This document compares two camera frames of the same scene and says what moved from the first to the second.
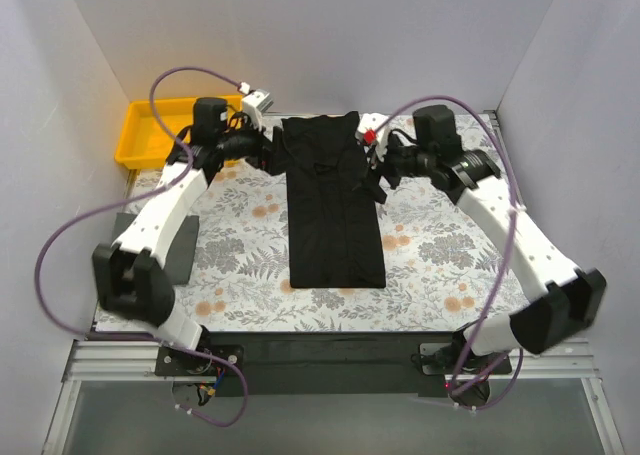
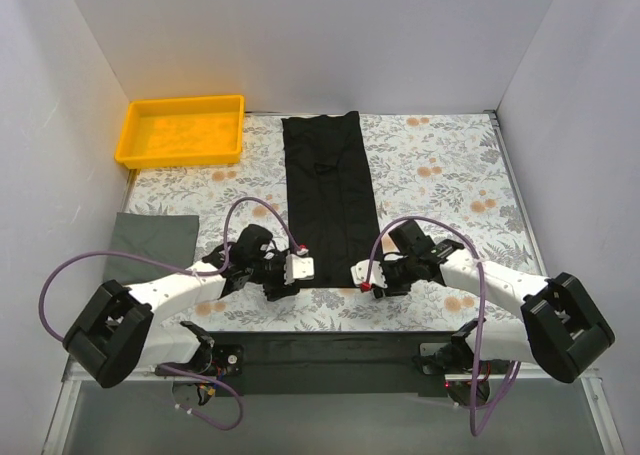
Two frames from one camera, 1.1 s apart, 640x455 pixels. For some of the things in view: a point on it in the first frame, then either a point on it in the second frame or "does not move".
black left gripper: (267, 154) → (279, 285)
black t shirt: (333, 197) does not move
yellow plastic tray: (142, 145) does not move
